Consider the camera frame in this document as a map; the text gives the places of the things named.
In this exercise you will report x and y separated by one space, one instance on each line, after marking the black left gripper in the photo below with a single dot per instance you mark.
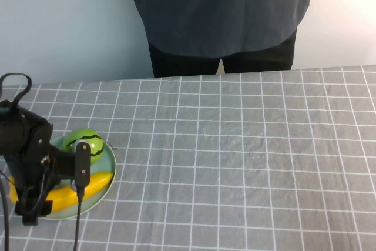
32 171

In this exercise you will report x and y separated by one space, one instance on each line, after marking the yellow toy banana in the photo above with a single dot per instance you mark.
98 181

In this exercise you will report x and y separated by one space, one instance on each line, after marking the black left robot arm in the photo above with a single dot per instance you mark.
13 136

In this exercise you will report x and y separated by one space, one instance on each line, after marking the light green round plate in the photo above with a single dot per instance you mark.
101 193

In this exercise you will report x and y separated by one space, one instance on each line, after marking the green toy watermelon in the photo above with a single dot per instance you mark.
80 135

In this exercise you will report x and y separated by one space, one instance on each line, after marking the small grey curled stem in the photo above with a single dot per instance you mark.
112 146

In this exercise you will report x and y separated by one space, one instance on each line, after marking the grey white-checked tablecloth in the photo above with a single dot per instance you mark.
223 160

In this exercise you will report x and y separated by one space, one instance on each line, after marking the black trousers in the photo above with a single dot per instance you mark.
182 66

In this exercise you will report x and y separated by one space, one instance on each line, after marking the dark blue-grey shirt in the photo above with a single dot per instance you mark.
220 10

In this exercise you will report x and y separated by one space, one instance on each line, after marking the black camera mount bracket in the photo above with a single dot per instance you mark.
66 164

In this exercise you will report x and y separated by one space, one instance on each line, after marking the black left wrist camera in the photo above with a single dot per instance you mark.
82 163

